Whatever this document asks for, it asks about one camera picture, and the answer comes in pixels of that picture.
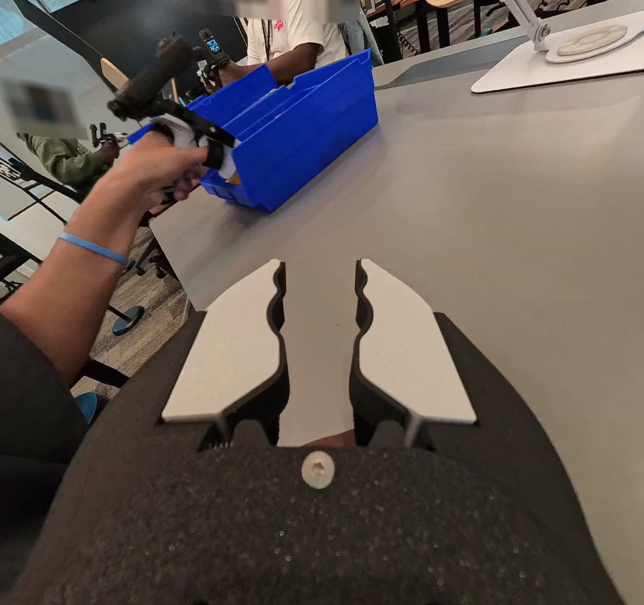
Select denim jacket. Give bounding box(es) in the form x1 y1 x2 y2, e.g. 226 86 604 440
342 20 385 68

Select grey desk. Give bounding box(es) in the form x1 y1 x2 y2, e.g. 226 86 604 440
148 0 644 605

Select black framed sign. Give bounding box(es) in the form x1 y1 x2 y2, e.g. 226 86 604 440
0 144 84 223

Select person's dark sweatshirt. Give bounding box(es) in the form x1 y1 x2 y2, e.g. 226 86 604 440
0 313 90 591

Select blue plastic bin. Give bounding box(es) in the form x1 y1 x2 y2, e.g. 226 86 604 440
199 49 379 214
127 64 278 145

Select person's left hand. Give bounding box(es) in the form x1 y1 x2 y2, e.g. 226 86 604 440
63 131 209 259

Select person's left forearm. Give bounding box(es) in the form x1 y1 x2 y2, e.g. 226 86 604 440
0 235 129 389

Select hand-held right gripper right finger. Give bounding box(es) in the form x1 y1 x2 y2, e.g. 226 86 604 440
350 258 478 447

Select white folding stand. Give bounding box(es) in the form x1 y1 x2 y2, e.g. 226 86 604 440
470 0 644 95

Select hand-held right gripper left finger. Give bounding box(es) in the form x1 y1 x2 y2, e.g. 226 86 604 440
161 259 291 447

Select black office chair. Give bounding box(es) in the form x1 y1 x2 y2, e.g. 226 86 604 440
75 357 130 390

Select person's teal shoe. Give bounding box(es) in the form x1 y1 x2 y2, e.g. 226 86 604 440
74 393 99 425

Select black pole stand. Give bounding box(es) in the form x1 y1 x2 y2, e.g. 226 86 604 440
103 303 146 337

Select wooden board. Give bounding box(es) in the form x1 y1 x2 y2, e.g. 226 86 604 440
100 58 130 91

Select blue wristband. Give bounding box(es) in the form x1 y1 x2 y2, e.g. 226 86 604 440
57 233 133 268

